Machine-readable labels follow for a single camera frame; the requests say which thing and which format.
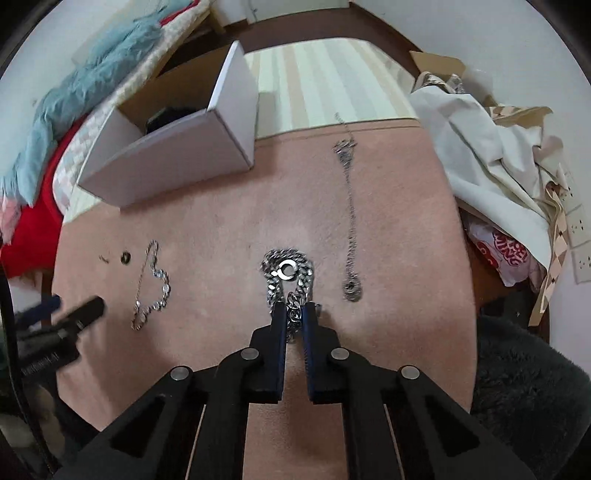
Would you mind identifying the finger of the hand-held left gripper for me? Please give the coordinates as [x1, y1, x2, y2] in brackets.
[54, 296, 106, 331]
[14, 295, 63, 326]

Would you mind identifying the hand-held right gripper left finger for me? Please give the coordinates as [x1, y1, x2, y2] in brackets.
[54, 302, 288, 480]

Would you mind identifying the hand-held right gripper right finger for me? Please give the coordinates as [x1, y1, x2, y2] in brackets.
[301, 302, 539, 480]

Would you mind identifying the thick silver chain necklace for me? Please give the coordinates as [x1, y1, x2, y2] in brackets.
[261, 248, 317, 343]

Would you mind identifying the white cardboard box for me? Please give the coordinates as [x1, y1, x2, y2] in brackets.
[76, 40, 258, 208]

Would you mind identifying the red blanket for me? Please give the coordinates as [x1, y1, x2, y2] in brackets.
[0, 117, 90, 280]

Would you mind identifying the light blue cloth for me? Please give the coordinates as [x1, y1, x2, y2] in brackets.
[0, 9, 174, 206]

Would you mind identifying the black object in box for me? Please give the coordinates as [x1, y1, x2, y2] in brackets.
[145, 106, 200, 136]

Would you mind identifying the white bag with red print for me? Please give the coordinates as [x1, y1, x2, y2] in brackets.
[464, 217, 548, 289]

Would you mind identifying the dark grey fluffy cushion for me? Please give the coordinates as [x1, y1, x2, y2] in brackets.
[471, 314, 591, 467]

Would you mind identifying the cream white fabric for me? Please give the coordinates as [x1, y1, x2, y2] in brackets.
[409, 83, 571, 278]

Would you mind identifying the striped beige cloth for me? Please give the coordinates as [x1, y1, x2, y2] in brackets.
[244, 38, 419, 139]

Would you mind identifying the white power strip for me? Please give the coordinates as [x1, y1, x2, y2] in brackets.
[556, 173, 591, 287]

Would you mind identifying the brown cardboard box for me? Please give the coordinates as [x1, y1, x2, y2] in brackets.
[409, 50, 497, 104]

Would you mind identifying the silver chain bracelet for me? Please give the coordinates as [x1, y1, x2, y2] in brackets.
[130, 240, 171, 332]

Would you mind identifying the thin silver pendant necklace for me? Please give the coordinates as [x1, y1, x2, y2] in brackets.
[332, 112, 365, 303]

